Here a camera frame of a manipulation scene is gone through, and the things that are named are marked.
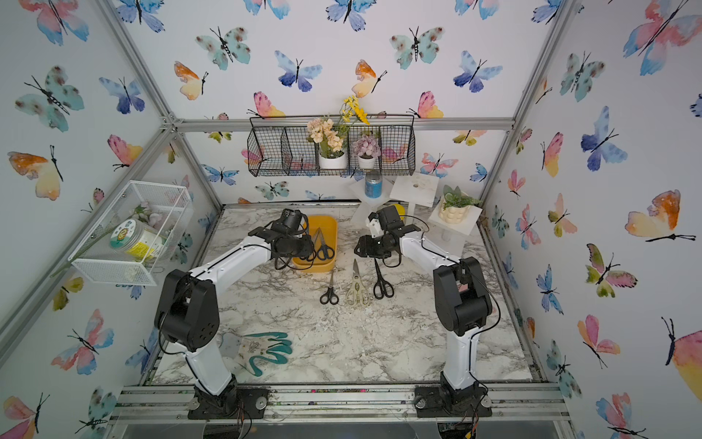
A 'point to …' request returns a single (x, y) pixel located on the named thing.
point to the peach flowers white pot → (331, 156)
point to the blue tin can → (374, 184)
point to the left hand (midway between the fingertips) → (312, 243)
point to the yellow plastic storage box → (324, 230)
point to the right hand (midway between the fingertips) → (363, 247)
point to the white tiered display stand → (417, 191)
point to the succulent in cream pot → (455, 206)
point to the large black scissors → (383, 287)
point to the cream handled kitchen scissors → (357, 294)
